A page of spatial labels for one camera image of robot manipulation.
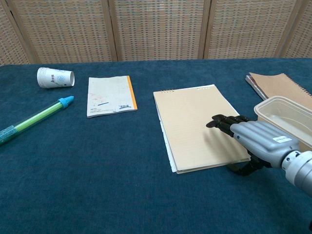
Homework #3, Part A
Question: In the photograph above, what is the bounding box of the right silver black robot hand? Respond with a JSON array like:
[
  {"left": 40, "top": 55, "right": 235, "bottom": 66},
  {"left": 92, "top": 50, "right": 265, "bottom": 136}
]
[{"left": 206, "top": 114, "right": 300, "bottom": 176}]

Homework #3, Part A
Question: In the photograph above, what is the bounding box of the large beige notepad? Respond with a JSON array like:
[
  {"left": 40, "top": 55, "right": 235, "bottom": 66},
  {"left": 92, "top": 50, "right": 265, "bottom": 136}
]
[{"left": 153, "top": 84, "right": 252, "bottom": 175}]

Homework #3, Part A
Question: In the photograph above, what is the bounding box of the brown spiral notebook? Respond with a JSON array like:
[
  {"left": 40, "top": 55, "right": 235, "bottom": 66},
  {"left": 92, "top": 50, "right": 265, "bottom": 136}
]
[{"left": 245, "top": 72, "right": 312, "bottom": 101}]

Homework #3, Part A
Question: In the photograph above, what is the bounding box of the beige rectangular food container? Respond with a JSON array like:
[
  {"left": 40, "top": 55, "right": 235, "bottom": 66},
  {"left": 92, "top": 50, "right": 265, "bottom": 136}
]
[{"left": 253, "top": 96, "right": 312, "bottom": 152}]

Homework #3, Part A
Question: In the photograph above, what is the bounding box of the woven bamboo folding screen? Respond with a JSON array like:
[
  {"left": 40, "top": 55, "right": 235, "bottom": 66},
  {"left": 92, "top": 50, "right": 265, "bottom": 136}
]
[{"left": 0, "top": 0, "right": 312, "bottom": 66}]

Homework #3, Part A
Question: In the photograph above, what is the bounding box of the white notepad orange spine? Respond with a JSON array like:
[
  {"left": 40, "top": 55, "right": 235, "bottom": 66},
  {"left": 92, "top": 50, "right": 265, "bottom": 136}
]
[{"left": 86, "top": 75, "right": 138, "bottom": 119}]

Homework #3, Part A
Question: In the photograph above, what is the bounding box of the dark blue table cloth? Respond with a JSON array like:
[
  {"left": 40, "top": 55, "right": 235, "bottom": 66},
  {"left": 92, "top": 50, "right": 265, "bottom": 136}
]
[{"left": 0, "top": 58, "right": 312, "bottom": 234}]

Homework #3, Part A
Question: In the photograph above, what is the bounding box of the white printed paper cup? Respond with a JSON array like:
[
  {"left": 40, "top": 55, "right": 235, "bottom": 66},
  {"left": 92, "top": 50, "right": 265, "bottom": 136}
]
[{"left": 37, "top": 67, "right": 75, "bottom": 89}]

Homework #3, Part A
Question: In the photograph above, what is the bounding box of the green blue toy tube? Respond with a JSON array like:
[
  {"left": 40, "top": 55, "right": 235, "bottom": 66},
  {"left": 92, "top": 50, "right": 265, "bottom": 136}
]
[{"left": 0, "top": 96, "right": 75, "bottom": 147}]

